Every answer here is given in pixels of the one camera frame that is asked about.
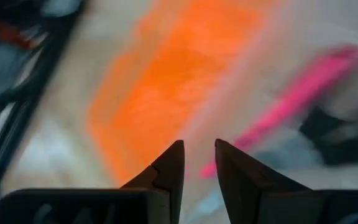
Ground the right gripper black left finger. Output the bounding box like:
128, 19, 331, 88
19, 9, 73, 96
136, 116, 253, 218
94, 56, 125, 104
0, 139, 185, 224

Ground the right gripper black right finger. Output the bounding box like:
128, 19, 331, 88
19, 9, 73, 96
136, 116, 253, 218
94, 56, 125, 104
214, 139, 358, 224

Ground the pink highlighter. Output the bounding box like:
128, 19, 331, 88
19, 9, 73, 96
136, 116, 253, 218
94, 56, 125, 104
199, 45, 358, 180

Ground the orange supply box lid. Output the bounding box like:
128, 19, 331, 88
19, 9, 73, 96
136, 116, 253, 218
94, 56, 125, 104
87, 0, 273, 184

